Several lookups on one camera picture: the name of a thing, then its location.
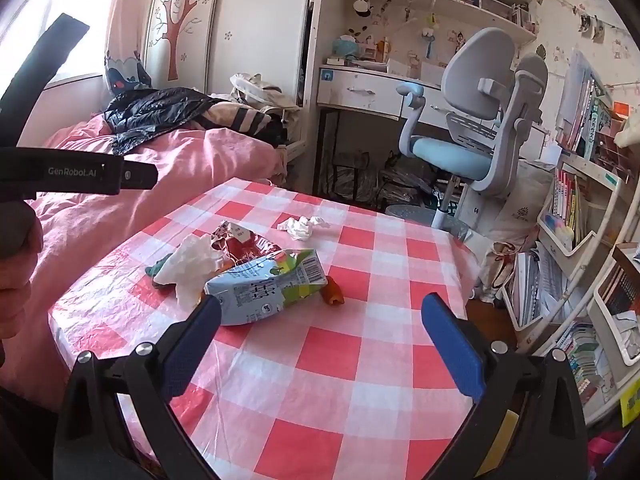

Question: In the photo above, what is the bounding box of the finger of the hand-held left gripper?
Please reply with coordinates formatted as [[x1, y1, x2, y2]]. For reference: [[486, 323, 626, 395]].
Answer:
[[119, 162, 159, 192]]

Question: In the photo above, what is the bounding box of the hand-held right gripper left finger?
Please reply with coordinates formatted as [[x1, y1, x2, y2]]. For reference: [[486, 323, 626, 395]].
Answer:
[[52, 294, 222, 480]]

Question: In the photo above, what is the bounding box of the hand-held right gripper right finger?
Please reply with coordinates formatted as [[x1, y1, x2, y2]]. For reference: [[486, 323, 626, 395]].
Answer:
[[421, 292, 590, 480]]

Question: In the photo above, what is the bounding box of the large white tissue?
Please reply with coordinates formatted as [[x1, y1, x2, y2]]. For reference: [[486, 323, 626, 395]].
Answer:
[[152, 233, 233, 308]]

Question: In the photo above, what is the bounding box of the crushed blue green carton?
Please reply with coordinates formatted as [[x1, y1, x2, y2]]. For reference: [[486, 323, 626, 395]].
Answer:
[[202, 248, 328, 327]]

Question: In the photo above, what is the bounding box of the red snack packet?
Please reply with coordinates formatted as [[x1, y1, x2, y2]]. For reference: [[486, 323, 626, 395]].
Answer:
[[210, 220, 286, 276]]

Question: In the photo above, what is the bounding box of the small white tissue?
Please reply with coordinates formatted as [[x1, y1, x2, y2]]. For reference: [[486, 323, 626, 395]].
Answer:
[[276, 216, 331, 242]]

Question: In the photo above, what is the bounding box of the person's left hand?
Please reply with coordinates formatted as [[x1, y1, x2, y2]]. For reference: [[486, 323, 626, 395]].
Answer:
[[0, 217, 45, 343]]

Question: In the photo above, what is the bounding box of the pink blanket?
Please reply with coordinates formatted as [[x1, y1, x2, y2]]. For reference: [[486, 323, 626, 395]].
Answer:
[[0, 122, 288, 411]]

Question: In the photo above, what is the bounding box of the black puffer jacket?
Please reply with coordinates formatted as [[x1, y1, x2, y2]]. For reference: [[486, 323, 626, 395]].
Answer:
[[103, 86, 221, 156]]

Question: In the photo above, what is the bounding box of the tan striped cloth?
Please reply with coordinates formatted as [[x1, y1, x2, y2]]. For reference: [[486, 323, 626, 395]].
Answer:
[[207, 102, 273, 136]]

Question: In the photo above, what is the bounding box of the red white checkered tablecloth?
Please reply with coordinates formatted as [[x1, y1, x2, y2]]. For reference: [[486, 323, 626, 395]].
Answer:
[[48, 176, 482, 480]]

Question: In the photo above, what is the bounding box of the stack of paperback books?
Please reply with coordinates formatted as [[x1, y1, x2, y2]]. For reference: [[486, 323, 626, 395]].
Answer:
[[555, 322, 618, 406]]

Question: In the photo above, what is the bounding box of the orange peel piece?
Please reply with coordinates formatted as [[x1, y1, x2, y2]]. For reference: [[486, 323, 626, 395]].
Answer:
[[320, 275, 346, 307]]

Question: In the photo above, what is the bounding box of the white bookshelf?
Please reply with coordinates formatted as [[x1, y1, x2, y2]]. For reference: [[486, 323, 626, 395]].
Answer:
[[500, 50, 640, 426]]

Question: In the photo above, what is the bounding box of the beige canvas bag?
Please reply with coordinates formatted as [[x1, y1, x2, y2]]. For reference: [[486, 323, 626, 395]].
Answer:
[[229, 72, 301, 121]]

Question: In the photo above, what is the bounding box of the white tote bag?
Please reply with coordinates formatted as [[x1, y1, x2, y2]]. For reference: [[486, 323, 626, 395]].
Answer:
[[490, 160, 556, 241]]

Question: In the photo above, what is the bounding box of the pink curtain with blue print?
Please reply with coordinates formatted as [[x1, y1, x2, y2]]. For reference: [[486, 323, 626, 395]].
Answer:
[[102, 0, 161, 96]]

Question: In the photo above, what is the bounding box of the plastic bag of papers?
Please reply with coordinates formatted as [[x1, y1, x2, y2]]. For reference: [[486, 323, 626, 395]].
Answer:
[[380, 160, 451, 206]]

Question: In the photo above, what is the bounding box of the white wardrobe with tree decal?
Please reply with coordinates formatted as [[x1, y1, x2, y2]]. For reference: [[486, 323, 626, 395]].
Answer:
[[142, 0, 318, 98]]

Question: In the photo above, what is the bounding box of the row of thin colourful books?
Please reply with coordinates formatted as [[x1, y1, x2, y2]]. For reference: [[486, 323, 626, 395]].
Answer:
[[552, 169, 593, 246]]

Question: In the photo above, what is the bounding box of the pink bag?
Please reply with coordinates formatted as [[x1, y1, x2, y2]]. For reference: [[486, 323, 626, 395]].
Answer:
[[587, 432, 631, 478]]

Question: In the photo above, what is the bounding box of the black mesh bag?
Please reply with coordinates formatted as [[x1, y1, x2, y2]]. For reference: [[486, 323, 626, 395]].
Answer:
[[320, 152, 381, 201]]

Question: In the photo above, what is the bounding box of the white desk with shelves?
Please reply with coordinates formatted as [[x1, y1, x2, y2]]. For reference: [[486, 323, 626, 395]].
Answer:
[[300, 0, 551, 196]]

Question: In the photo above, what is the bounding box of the grey blue desk chair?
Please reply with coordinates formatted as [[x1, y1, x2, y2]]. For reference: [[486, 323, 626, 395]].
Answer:
[[385, 27, 550, 233]]

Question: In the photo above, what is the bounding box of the row of tall upright books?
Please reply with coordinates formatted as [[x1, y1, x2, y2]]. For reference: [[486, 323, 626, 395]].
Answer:
[[556, 52, 615, 161]]

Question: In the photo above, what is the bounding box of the cream cloth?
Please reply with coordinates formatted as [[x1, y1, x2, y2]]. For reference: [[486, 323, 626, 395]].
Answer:
[[615, 110, 640, 148]]

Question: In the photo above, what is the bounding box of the string of hanging photos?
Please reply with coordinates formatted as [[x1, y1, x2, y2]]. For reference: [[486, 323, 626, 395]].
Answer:
[[532, 0, 631, 61]]

